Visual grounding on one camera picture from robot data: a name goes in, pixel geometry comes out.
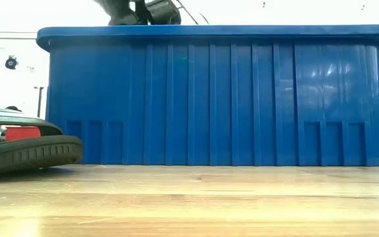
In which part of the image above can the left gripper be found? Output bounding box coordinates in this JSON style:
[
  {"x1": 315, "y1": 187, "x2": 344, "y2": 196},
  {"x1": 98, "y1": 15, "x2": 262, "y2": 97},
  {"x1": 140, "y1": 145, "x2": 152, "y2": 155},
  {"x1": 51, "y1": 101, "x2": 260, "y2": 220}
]
[{"x1": 143, "y1": 0, "x2": 182, "y2": 26}]

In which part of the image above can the blue plastic bin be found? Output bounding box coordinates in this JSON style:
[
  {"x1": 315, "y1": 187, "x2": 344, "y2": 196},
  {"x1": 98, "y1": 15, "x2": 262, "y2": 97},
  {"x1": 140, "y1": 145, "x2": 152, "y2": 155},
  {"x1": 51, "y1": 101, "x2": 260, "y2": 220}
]
[{"x1": 36, "y1": 24, "x2": 379, "y2": 167}]

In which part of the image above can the thin background stand pole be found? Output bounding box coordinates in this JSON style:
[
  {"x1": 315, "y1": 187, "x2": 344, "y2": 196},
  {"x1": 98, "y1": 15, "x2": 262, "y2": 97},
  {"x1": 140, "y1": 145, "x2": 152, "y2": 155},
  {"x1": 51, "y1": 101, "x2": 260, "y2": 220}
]
[{"x1": 33, "y1": 86, "x2": 45, "y2": 118}]

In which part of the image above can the black rubber slide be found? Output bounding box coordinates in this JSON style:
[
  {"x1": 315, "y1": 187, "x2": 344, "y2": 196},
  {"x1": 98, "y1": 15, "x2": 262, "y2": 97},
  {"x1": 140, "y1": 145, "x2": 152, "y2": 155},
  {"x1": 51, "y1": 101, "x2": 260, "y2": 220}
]
[{"x1": 0, "y1": 106, "x2": 84, "y2": 176}]

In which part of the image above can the round black wall fixture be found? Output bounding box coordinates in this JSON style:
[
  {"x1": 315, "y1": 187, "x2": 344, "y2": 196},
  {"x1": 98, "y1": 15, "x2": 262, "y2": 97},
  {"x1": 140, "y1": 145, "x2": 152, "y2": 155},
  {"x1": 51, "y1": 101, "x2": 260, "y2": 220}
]
[{"x1": 5, "y1": 55, "x2": 18, "y2": 70}]

